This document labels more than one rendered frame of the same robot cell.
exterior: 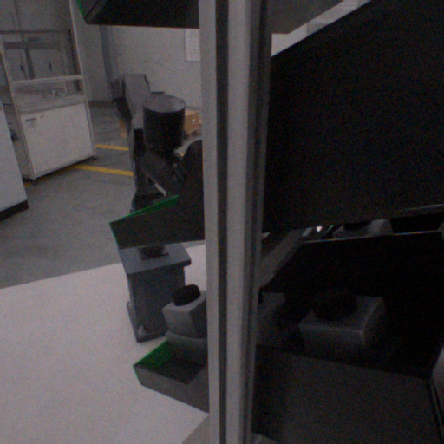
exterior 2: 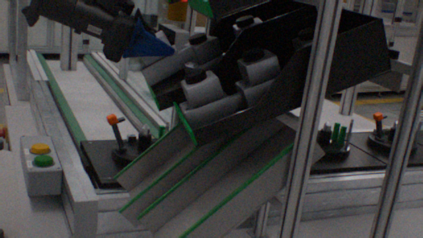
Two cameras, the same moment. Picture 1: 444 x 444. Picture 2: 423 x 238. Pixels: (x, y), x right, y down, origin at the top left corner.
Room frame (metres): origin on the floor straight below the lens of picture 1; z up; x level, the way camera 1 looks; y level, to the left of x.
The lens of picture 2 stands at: (-0.10, 0.58, 1.41)
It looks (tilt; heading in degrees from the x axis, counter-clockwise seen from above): 18 degrees down; 303
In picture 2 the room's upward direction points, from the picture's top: 8 degrees clockwise
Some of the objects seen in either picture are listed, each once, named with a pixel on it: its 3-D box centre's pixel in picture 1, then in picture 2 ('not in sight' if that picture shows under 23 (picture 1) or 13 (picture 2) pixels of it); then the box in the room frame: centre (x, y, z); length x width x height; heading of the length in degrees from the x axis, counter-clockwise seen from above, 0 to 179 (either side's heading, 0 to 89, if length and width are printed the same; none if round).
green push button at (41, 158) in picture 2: not in sight; (43, 162); (0.73, -0.06, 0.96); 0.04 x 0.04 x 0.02
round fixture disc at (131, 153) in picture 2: not in sight; (143, 153); (0.61, -0.24, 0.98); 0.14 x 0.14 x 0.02
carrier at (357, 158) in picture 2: not in sight; (326, 134); (0.36, -0.67, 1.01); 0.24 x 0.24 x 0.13; 60
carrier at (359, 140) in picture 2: not in sight; (394, 132); (0.24, -0.88, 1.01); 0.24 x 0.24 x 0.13; 60
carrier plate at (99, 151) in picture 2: not in sight; (142, 161); (0.61, -0.24, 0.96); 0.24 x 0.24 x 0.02; 60
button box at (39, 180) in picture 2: not in sight; (39, 162); (0.79, -0.09, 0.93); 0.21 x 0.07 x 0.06; 150
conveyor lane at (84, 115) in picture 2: not in sight; (119, 135); (0.86, -0.41, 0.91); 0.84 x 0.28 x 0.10; 150
